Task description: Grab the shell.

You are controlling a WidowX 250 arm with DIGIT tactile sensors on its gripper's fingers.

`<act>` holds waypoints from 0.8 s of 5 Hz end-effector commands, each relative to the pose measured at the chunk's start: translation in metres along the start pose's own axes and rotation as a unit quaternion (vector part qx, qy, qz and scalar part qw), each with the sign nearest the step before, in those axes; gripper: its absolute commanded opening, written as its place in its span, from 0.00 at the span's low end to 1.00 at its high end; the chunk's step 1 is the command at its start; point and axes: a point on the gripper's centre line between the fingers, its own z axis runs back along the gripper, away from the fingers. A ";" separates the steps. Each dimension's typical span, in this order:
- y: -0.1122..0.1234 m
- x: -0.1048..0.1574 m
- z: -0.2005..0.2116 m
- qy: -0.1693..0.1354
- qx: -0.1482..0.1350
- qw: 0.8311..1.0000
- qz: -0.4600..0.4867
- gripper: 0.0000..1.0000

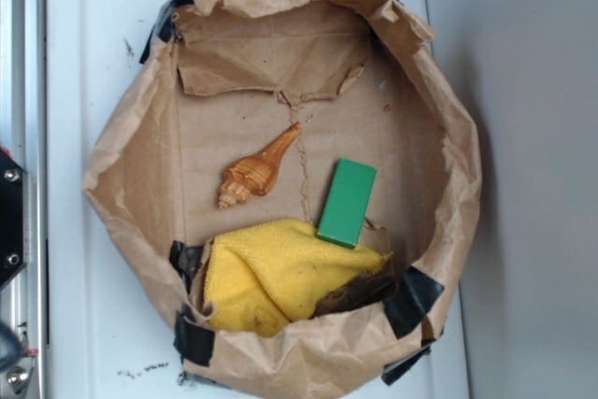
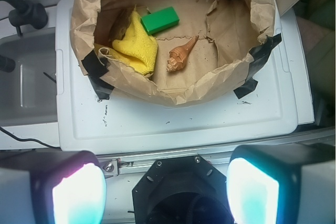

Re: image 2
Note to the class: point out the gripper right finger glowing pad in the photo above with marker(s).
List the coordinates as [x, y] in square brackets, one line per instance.
[286, 183]

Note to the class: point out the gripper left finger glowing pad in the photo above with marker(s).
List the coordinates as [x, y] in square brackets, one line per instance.
[52, 187]

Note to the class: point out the brown spiral sea shell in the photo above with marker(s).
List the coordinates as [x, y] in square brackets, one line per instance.
[178, 56]

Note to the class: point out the white plastic tray lid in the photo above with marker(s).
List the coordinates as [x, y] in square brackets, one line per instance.
[124, 124]

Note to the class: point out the black tape strip left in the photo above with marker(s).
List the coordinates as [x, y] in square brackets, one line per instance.
[96, 68]

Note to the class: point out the black tape strip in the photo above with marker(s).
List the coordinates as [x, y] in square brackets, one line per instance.
[96, 68]
[260, 55]

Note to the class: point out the black tape strip right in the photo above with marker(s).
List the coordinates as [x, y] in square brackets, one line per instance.
[260, 55]

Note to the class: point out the yellow woven cloth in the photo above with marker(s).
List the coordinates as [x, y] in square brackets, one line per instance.
[137, 49]

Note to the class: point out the brown sponge piece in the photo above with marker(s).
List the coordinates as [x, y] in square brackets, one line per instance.
[120, 25]

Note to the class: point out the brown paper bag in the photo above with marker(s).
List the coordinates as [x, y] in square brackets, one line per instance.
[218, 63]

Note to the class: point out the green rectangular block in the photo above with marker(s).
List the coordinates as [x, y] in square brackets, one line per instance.
[160, 20]

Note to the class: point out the aluminium rail with clamp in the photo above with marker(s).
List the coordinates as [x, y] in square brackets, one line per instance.
[218, 154]

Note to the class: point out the black octagonal mount plate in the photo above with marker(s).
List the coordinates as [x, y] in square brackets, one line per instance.
[181, 191]

